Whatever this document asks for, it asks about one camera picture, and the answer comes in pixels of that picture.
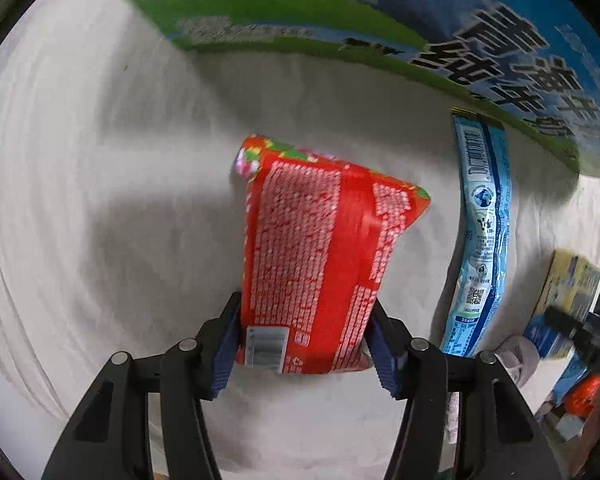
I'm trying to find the blue long packet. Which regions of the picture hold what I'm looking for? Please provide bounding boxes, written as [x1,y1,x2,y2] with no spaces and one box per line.
[439,108,513,359]

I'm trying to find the yellow and blue box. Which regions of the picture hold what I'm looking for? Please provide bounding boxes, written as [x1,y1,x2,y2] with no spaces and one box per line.
[523,250,600,361]

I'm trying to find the grey round object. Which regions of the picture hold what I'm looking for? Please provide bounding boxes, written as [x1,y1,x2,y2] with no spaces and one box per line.
[493,336,541,390]

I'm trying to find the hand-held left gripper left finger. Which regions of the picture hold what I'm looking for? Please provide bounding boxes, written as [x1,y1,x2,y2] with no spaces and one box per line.
[41,291,243,480]

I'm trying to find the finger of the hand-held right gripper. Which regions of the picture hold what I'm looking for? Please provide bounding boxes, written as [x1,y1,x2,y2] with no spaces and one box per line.
[544,306,600,376]

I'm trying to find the orange packet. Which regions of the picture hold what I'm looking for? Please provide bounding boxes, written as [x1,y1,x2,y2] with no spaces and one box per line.
[563,374,600,421]

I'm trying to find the green and blue carton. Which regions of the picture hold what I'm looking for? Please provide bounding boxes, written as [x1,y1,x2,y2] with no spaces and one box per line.
[87,0,600,177]

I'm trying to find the red snack packet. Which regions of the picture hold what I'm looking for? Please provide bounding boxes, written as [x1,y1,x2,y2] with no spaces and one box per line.
[230,134,432,376]

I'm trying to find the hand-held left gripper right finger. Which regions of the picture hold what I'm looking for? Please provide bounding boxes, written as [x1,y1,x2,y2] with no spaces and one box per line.
[368,302,564,480]

